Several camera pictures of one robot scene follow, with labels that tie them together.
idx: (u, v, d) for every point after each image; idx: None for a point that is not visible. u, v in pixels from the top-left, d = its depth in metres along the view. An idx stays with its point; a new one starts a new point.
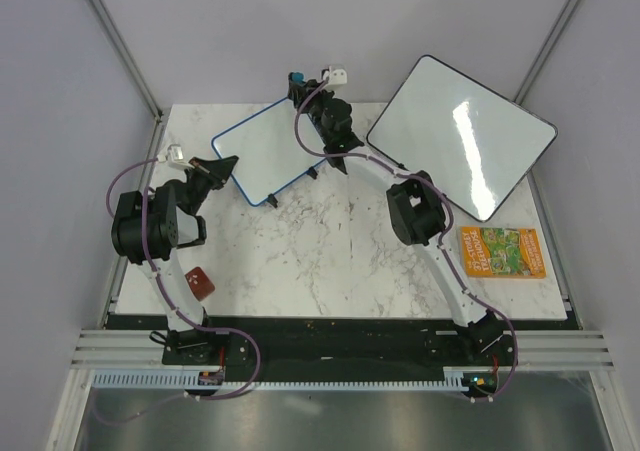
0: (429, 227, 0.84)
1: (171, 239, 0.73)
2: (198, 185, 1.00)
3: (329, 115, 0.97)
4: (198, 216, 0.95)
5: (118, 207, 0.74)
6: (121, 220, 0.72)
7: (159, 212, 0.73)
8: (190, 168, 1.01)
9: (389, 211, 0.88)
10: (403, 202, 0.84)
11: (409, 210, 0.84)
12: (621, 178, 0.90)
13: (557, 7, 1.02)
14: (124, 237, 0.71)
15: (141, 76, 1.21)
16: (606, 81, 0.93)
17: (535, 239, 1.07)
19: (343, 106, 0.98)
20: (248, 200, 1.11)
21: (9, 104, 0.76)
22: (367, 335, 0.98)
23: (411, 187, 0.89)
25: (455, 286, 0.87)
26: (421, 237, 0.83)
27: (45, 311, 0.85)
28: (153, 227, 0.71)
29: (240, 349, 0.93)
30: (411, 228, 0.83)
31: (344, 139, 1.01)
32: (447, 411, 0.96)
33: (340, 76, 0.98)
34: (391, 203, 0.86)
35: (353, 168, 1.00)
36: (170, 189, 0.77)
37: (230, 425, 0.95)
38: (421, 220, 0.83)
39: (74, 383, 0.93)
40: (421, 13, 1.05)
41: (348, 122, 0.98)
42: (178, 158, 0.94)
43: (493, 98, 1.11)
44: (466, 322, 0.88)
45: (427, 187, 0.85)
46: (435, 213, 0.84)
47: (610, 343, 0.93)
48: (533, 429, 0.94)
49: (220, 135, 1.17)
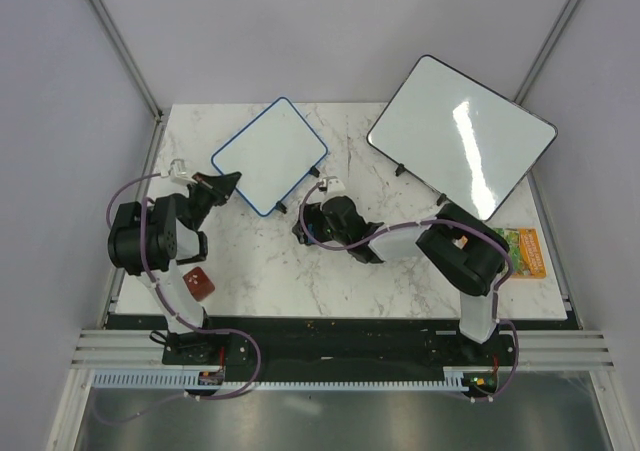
0: (493, 269, 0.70)
1: (168, 250, 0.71)
2: (201, 199, 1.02)
3: (330, 214, 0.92)
4: (199, 231, 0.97)
5: (116, 218, 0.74)
6: (118, 230, 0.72)
7: (156, 225, 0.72)
8: (193, 183, 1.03)
9: (436, 263, 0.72)
10: (446, 247, 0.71)
11: (460, 256, 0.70)
12: (622, 177, 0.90)
13: (557, 8, 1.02)
14: (120, 247, 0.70)
15: (140, 75, 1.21)
16: (606, 81, 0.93)
17: (535, 239, 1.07)
19: (341, 199, 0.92)
20: (256, 211, 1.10)
21: (8, 105, 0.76)
22: (367, 335, 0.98)
23: (447, 229, 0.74)
25: (487, 315, 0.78)
26: (489, 283, 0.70)
27: (45, 313, 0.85)
28: (151, 238, 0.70)
29: (240, 349, 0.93)
30: (476, 277, 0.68)
31: (360, 229, 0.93)
32: (447, 410, 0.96)
33: (336, 184, 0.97)
34: (437, 255, 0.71)
35: (384, 246, 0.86)
36: (171, 200, 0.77)
37: (230, 425, 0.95)
38: (483, 264, 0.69)
39: (74, 383, 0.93)
40: (421, 13, 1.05)
41: (352, 210, 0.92)
42: (180, 172, 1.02)
43: (493, 97, 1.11)
44: (483, 338, 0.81)
45: (467, 228, 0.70)
46: (495, 253, 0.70)
47: (610, 343, 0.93)
48: (532, 429, 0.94)
49: (219, 150, 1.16)
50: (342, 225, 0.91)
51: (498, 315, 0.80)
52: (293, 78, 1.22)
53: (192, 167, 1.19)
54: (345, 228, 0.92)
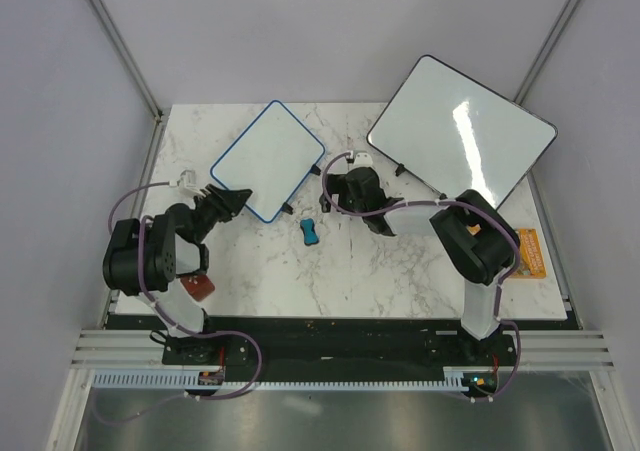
0: (500, 261, 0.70)
1: (166, 273, 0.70)
2: (207, 214, 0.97)
3: (351, 181, 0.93)
4: (202, 245, 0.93)
5: (113, 238, 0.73)
6: (114, 251, 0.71)
7: (154, 245, 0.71)
8: (201, 196, 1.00)
9: (444, 244, 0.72)
10: (457, 231, 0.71)
11: (469, 241, 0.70)
12: (622, 176, 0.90)
13: (557, 8, 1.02)
14: (115, 269, 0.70)
15: (140, 75, 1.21)
16: (606, 81, 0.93)
17: (535, 239, 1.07)
19: (363, 169, 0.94)
20: (260, 217, 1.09)
21: (9, 105, 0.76)
22: (367, 335, 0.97)
23: (463, 214, 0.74)
25: (488, 311, 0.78)
26: (492, 274, 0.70)
27: (45, 313, 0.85)
28: (148, 259, 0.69)
29: (240, 350, 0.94)
30: (480, 264, 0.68)
31: (377, 199, 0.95)
32: (446, 411, 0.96)
33: (363, 157, 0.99)
34: (447, 236, 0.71)
35: (399, 221, 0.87)
36: (171, 218, 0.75)
37: (230, 425, 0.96)
38: (490, 252, 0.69)
39: (74, 383, 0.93)
40: (420, 13, 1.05)
41: (374, 181, 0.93)
42: (189, 184, 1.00)
43: (493, 98, 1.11)
44: (481, 336, 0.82)
45: (483, 214, 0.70)
46: (505, 245, 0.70)
47: (610, 343, 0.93)
48: (531, 429, 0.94)
49: (217, 163, 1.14)
50: (361, 194, 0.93)
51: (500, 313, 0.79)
52: (293, 78, 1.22)
53: (193, 167, 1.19)
54: (363, 197, 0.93)
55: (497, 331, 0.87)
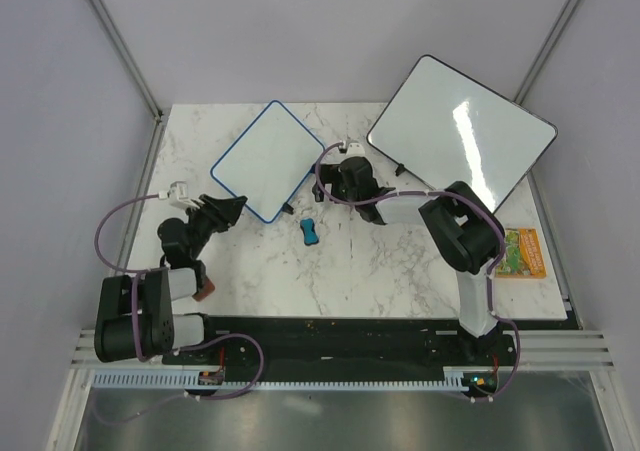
0: (485, 251, 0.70)
1: (164, 344, 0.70)
2: (201, 226, 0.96)
3: (344, 169, 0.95)
4: (199, 262, 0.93)
5: (102, 308, 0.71)
6: (105, 325, 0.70)
7: (149, 316, 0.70)
8: (194, 207, 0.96)
9: (431, 232, 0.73)
10: (443, 219, 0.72)
11: (456, 230, 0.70)
12: (622, 176, 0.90)
13: (557, 8, 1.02)
14: (108, 344, 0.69)
15: (140, 74, 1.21)
16: (606, 81, 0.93)
17: (535, 239, 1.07)
19: (356, 158, 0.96)
20: (261, 218, 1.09)
21: (8, 105, 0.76)
22: (367, 335, 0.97)
23: (451, 204, 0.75)
25: (483, 306, 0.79)
26: (477, 264, 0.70)
27: (45, 313, 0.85)
28: (145, 332, 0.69)
29: (241, 349, 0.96)
30: (465, 253, 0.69)
31: (370, 189, 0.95)
32: (447, 411, 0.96)
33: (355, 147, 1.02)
34: (434, 224, 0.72)
35: (390, 211, 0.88)
36: (162, 277, 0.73)
37: (230, 426, 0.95)
38: (476, 241, 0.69)
39: (74, 383, 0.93)
40: (420, 13, 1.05)
41: (367, 170, 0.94)
42: (182, 196, 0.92)
43: (493, 98, 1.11)
44: (478, 332, 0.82)
45: (469, 204, 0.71)
46: (491, 235, 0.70)
47: (610, 343, 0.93)
48: (531, 429, 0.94)
49: (217, 164, 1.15)
50: (354, 182, 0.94)
51: (494, 307, 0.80)
52: (293, 78, 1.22)
53: (192, 167, 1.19)
54: (356, 186, 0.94)
55: (496, 330, 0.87)
